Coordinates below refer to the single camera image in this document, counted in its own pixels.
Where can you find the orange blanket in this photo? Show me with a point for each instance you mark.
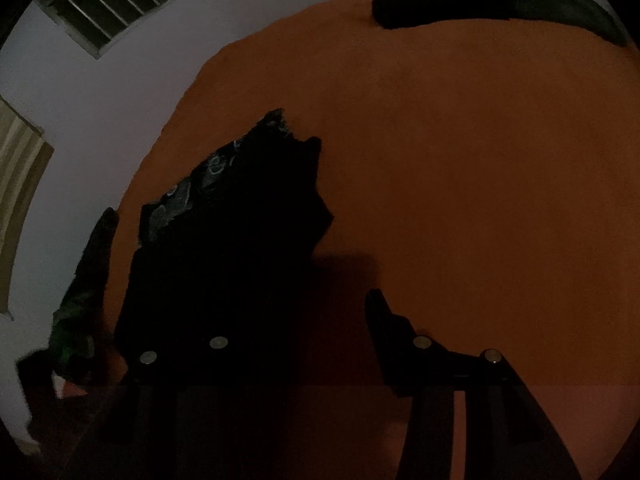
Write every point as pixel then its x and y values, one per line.
pixel 450 160

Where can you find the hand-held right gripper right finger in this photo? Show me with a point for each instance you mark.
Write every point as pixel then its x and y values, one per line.
pixel 382 320

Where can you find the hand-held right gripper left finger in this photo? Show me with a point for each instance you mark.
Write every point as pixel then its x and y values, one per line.
pixel 235 345

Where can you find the black paisley garment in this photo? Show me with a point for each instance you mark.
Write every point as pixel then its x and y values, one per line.
pixel 240 240

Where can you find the folded green garment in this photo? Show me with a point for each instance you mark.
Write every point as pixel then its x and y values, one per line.
pixel 570 5

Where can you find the striped curtain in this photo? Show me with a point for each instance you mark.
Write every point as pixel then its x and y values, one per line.
pixel 17 200

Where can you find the dark cloth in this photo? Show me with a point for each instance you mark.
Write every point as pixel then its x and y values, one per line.
pixel 35 385

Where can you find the green garment with white trim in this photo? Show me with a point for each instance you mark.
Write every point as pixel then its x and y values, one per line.
pixel 82 300

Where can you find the barred window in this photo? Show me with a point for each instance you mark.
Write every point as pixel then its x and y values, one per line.
pixel 105 0

